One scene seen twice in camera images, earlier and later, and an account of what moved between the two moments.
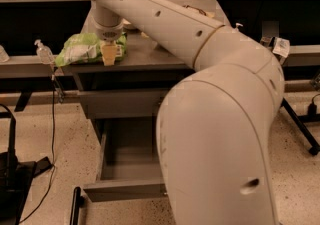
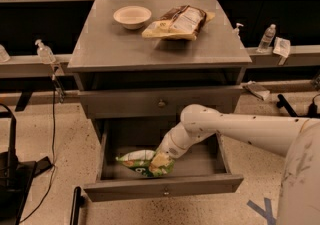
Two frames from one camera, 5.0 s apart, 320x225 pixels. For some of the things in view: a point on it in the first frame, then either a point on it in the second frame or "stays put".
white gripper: x=109 y=33 -> x=168 y=150
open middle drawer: x=130 y=160 stays put
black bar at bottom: x=78 y=202 stays put
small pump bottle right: x=236 y=30 stays put
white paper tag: x=281 y=47 stays put
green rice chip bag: x=85 y=48 -> x=140 y=160
